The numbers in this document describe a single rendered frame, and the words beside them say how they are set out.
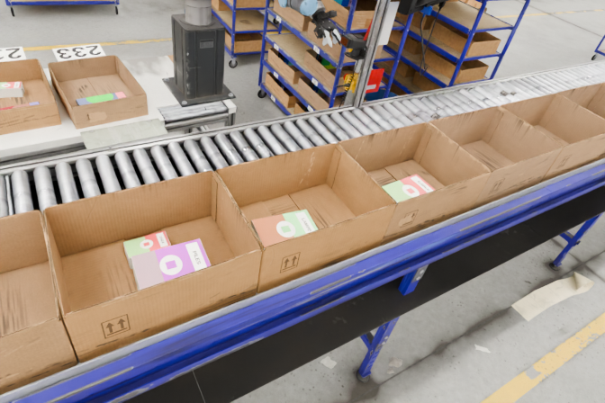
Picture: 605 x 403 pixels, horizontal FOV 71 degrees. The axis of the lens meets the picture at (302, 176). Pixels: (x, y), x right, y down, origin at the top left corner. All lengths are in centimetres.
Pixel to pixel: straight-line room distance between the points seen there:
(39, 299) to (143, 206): 29
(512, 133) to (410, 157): 43
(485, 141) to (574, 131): 43
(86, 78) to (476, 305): 221
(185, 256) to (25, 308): 34
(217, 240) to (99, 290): 30
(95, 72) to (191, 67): 47
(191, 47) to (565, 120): 163
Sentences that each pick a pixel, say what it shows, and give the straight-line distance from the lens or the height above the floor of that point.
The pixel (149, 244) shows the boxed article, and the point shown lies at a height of 93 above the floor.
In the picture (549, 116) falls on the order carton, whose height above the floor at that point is 95.
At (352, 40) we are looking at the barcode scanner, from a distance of 197.
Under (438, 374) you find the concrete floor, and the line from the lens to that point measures 216.
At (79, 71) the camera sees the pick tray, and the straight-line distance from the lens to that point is 216.
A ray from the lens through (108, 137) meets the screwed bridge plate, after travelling 178.
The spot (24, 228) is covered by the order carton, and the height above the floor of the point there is 100.
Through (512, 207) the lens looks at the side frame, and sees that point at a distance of 156.
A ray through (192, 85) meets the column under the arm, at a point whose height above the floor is 83.
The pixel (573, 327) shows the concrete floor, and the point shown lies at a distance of 271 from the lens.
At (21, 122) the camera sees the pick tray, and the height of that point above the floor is 79.
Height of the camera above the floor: 176
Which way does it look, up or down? 39 degrees down
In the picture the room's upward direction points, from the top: 11 degrees clockwise
